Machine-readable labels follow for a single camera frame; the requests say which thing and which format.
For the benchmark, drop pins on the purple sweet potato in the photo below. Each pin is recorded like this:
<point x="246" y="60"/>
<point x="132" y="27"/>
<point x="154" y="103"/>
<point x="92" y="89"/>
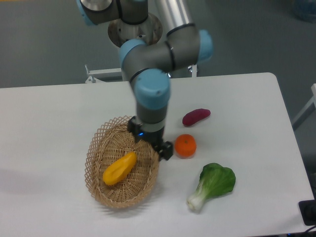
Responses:
<point x="195" y="116"/>

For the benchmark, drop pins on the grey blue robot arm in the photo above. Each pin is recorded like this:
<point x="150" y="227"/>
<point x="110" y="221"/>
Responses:
<point x="185" y="45"/>

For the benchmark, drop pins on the white furniture leg right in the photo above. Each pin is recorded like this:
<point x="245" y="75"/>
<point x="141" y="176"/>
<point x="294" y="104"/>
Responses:
<point x="306" y="110"/>

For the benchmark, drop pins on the woven wicker basket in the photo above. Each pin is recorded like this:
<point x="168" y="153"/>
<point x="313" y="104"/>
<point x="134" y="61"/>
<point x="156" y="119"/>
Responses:
<point x="111" y="142"/>

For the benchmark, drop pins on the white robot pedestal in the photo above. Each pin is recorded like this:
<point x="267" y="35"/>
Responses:
<point x="133" y="43"/>

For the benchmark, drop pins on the yellow mango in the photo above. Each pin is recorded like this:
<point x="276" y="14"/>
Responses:
<point x="118" y="170"/>

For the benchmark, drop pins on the orange tangerine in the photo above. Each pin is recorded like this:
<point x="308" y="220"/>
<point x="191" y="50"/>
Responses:
<point x="185" y="145"/>

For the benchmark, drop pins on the black device at table edge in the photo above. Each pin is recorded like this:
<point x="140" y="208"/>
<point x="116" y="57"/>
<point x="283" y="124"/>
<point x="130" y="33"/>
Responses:
<point x="308" y="212"/>

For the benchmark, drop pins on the green bok choy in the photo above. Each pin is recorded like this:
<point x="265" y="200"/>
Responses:
<point x="214" y="181"/>

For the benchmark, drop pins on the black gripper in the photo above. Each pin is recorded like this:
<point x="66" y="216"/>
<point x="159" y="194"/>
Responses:
<point x="163" y="148"/>

